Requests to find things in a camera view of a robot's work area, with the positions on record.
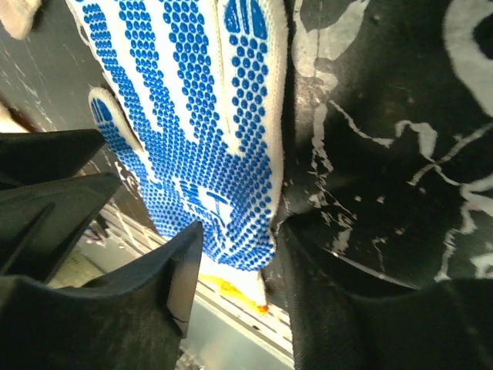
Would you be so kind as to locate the blue dotted white glove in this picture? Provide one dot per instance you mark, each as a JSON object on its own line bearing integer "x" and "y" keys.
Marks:
{"x": 193, "y": 111}

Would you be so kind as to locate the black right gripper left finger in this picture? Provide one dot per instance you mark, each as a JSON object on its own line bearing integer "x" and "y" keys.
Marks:
{"x": 131, "y": 318}

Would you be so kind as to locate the plain white cotton glove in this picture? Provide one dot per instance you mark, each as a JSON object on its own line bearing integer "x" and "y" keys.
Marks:
{"x": 17, "y": 16}

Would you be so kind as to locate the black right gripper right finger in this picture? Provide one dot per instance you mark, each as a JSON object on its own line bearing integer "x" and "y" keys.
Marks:
{"x": 341, "y": 320}

